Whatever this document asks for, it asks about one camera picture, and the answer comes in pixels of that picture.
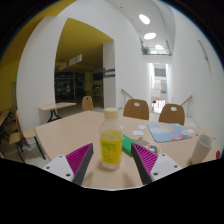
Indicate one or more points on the light wooden side table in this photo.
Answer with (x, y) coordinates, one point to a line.
(56, 106)

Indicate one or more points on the round colourful sticker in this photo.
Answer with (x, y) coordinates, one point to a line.
(153, 148)

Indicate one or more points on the green flat box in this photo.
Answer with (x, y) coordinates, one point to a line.
(127, 145)

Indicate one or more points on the dark shop shelf unit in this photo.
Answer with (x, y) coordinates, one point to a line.
(66, 86)

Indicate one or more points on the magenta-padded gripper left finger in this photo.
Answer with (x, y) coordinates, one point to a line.
(60, 165)

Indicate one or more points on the colourful printed mouse pad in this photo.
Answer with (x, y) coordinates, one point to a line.
(166, 132)

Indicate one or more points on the white and red hanging sign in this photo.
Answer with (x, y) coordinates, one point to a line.
(71, 62)

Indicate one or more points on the white mug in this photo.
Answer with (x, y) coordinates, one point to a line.
(201, 150)

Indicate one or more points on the wooden stair handrail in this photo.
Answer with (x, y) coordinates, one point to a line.
(126, 94)
(187, 100)

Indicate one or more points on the white paper note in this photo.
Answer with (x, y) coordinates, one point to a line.
(138, 132)
(190, 131)
(142, 127)

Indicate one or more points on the green potted plant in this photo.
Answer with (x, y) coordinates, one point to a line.
(145, 50)

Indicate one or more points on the wooden chair with metal legs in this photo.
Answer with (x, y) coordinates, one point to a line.
(28, 133)

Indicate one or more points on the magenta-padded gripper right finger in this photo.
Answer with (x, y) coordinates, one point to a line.
(163, 165)

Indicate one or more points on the clear bottle with yellow label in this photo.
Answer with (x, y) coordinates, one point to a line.
(111, 146)

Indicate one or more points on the wooden chair with round hole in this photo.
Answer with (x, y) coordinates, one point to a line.
(87, 104)
(136, 109)
(172, 115)

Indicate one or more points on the group of round ceiling lights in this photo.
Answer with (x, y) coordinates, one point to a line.
(149, 35)

